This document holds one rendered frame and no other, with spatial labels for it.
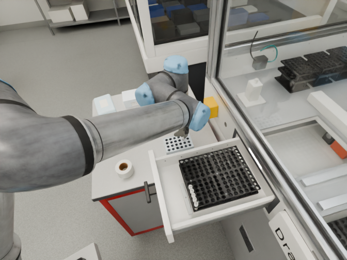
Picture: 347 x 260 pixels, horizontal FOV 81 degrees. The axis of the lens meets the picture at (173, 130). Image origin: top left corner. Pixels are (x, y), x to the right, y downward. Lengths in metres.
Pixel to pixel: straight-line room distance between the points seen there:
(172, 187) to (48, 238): 1.26
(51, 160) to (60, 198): 1.64
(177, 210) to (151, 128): 0.40
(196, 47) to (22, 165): 1.15
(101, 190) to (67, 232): 0.92
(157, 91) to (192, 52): 0.77
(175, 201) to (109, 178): 0.32
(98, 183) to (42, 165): 0.64
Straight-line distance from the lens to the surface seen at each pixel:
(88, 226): 1.73
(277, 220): 0.71
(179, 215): 0.72
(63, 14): 4.49
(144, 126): 0.38
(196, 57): 1.34
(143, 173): 0.88
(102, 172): 0.94
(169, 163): 0.79
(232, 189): 0.73
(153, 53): 1.25
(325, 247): 0.62
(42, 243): 1.85
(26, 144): 0.29
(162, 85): 0.58
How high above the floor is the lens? 1.52
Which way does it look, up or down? 50 degrees down
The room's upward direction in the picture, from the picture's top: 6 degrees counter-clockwise
